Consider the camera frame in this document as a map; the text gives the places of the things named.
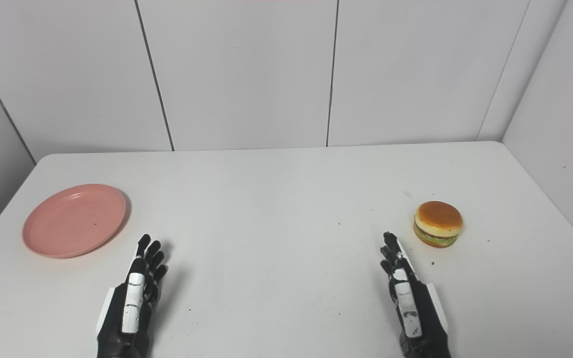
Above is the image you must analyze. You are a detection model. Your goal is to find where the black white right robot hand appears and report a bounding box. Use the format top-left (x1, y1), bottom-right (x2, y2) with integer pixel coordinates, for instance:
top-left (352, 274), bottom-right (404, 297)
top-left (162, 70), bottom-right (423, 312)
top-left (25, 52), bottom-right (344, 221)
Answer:
top-left (380, 231), bottom-right (453, 358)

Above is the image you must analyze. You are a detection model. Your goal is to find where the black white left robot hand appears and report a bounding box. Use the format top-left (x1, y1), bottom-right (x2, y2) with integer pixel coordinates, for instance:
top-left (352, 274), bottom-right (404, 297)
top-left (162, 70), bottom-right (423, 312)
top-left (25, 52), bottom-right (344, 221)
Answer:
top-left (96, 234), bottom-right (169, 358)

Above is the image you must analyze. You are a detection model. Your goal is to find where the toy hamburger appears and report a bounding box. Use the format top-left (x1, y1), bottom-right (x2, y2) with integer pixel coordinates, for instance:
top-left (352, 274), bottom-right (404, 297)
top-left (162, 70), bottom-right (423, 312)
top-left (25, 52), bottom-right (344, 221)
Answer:
top-left (413, 200), bottom-right (465, 249)

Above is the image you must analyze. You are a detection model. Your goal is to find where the pink round plate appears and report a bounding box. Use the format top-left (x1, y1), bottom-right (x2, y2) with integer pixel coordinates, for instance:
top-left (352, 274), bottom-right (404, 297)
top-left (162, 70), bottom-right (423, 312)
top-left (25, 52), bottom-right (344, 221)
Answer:
top-left (22, 183), bottom-right (127, 259)

